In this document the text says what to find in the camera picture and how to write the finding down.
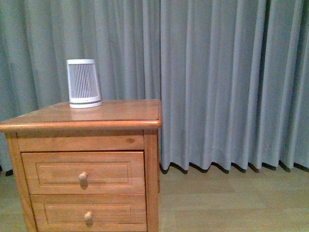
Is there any round wooden knob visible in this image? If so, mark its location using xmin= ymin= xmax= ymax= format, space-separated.
xmin=84 ymin=211 xmax=92 ymax=222
xmin=78 ymin=172 xmax=87 ymax=182

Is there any wooden drawer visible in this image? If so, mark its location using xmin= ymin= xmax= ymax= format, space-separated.
xmin=31 ymin=194 xmax=147 ymax=232
xmin=22 ymin=151 xmax=145 ymax=195

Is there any white slatted air purifier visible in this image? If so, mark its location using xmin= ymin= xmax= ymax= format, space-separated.
xmin=67 ymin=59 xmax=102 ymax=109

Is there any wooden nightstand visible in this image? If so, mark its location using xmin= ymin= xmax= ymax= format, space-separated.
xmin=0 ymin=100 xmax=162 ymax=232

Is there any grey curtain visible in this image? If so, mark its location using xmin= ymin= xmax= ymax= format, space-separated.
xmin=0 ymin=0 xmax=309 ymax=170

